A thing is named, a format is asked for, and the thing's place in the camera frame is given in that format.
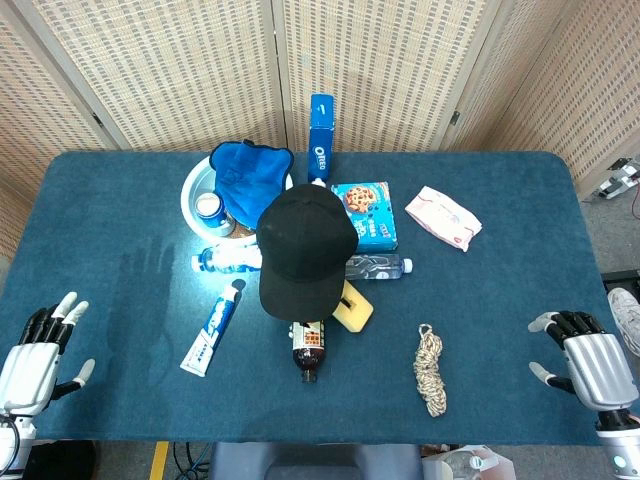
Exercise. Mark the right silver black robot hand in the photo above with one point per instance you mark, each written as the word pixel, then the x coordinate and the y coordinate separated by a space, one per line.
pixel 595 365

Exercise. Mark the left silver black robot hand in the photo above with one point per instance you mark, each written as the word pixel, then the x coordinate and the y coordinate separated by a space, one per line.
pixel 30 365

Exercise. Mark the black baseball cap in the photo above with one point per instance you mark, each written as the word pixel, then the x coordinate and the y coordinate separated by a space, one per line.
pixel 300 240

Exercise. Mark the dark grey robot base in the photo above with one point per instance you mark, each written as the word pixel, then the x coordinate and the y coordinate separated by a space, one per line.
pixel 315 462

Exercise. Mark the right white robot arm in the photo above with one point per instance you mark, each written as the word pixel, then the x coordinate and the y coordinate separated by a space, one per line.
pixel 620 450

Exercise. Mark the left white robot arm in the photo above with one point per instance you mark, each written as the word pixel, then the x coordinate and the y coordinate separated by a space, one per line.
pixel 15 432

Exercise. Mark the white sneaker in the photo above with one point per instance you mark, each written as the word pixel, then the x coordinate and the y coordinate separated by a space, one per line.
pixel 625 315

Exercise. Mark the white box with bottle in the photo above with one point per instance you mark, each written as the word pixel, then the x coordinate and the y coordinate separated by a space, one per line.
pixel 470 462

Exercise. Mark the blue white toothpaste tube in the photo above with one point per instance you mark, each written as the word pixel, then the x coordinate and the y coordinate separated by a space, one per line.
pixel 210 335

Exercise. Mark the pink wet wipes pack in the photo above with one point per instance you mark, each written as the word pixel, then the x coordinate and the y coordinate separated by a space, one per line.
pixel 440 215

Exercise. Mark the blue label drink bottle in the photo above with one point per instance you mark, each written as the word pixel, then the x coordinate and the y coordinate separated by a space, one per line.
pixel 225 259

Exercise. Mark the white plastic basin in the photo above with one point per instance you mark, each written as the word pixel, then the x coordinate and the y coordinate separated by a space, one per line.
pixel 192 200

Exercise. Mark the blue drink can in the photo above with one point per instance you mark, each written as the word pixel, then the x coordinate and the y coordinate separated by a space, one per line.
pixel 212 212

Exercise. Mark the woven folding screen panel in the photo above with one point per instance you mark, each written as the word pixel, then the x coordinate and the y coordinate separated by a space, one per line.
pixel 30 125
pixel 610 100
pixel 175 75
pixel 505 75
pixel 380 75

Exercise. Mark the clear water bottle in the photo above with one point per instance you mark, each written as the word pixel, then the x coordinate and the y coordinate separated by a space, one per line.
pixel 375 266

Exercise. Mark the yellow sponge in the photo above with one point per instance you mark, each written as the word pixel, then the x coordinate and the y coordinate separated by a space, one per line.
pixel 359 306

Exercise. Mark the black screen hinge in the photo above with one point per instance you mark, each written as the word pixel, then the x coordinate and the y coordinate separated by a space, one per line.
pixel 455 118
pixel 97 120

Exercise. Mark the blue cookie box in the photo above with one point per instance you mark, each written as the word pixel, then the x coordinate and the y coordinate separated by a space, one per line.
pixel 372 220

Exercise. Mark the brown tea bottle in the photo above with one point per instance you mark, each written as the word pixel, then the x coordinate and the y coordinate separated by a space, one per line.
pixel 307 350

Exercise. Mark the blue microfibre cloth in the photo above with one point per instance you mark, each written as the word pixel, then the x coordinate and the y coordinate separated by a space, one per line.
pixel 250 175

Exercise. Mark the blue Oreo box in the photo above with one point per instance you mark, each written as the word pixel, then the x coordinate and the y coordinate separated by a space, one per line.
pixel 320 140

